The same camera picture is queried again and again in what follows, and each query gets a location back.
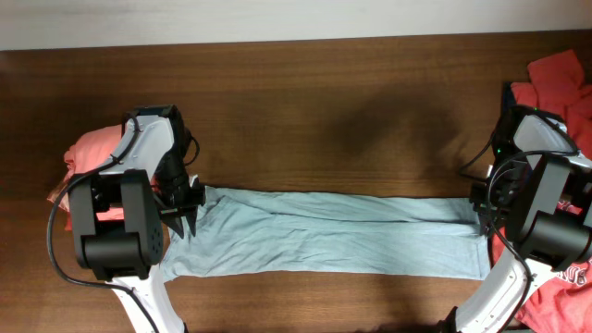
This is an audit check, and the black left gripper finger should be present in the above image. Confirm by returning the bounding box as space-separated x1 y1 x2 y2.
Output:
185 207 198 237
164 216 185 239

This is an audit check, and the light grey-blue t-shirt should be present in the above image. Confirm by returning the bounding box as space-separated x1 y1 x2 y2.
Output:
161 187 490 280

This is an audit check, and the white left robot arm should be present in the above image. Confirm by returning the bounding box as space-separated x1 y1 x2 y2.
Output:
67 105 205 332

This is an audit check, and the navy blue garment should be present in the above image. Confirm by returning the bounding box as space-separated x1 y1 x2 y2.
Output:
501 81 516 114

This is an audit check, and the red printed t-shirt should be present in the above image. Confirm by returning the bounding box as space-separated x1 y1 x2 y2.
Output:
485 50 591 332

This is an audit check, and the folded pink shirt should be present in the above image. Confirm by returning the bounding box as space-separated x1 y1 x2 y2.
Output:
46 124 163 223

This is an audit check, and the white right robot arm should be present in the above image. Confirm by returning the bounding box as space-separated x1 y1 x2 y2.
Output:
438 105 591 332

